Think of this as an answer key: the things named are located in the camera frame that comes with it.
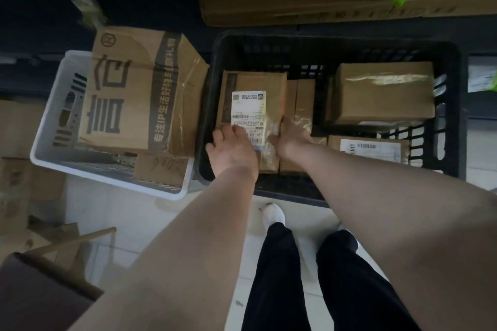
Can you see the flat cardboard box barcode label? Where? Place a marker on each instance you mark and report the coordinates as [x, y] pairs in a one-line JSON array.
[[369, 146]]

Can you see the white shoe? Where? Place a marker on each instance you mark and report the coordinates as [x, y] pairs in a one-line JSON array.
[[273, 215], [343, 227]]

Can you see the black trousers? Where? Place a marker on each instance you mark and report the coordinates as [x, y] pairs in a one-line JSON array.
[[279, 284]]

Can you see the small handwritten cardboard box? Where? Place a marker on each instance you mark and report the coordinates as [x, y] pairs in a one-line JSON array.
[[159, 169]]

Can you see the white plastic crate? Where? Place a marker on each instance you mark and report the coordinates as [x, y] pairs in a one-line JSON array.
[[62, 109]]

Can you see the black plastic crate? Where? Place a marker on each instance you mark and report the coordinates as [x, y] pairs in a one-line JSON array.
[[310, 51]]

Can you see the person's right forearm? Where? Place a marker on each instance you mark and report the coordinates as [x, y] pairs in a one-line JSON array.
[[396, 222]]

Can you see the person's left hand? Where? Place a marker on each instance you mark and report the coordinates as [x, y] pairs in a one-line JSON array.
[[233, 156]]

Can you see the person's right thumb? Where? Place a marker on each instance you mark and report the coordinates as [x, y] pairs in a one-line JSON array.
[[275, 141]]

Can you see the clear plastic bag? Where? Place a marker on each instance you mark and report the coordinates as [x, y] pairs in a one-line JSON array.
[[87, 3]]

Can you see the stack of flattened cardboard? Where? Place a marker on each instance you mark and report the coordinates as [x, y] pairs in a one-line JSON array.
[[23, 171]]

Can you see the cardboard box with white label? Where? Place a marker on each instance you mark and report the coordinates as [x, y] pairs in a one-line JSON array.
[[248, 88]]

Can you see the person's right hand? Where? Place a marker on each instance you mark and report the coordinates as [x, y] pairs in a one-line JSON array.
[[292, 140]]

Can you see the white right shoe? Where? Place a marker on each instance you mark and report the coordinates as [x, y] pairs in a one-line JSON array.
[[343, 227]]

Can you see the wide taped cardboard box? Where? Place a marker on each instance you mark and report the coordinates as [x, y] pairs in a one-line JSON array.
[[384, 94]]

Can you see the narrow taped cardboard box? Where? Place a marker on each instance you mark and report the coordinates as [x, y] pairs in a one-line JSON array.
[[303, 102]]

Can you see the white and green packet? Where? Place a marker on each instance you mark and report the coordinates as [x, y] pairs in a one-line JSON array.
[[482, 74]]

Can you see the person's left fingers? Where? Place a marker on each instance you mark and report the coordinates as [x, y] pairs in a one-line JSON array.
[[227, 133]]

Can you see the white left shoe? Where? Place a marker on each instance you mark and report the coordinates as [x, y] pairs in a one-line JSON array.
[[273, 215]]

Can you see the person's left forearm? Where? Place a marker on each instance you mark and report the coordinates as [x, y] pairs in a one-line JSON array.
[[186, 257]]

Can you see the large printed cardboard box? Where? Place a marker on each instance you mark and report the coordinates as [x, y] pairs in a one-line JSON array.
[[136, 90]]

